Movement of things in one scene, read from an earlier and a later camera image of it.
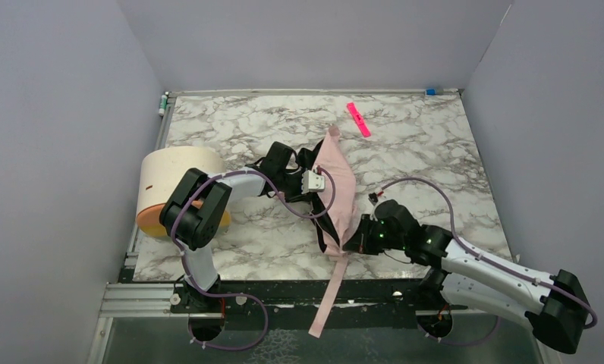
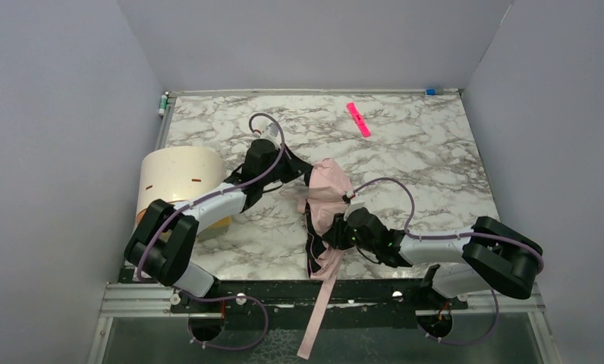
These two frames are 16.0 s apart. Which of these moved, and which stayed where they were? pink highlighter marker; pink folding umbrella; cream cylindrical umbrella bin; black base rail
Moved: pink folding umbrella
Stayed: pink highlighter marker; cream cylindrical umbrella bin; black base rail
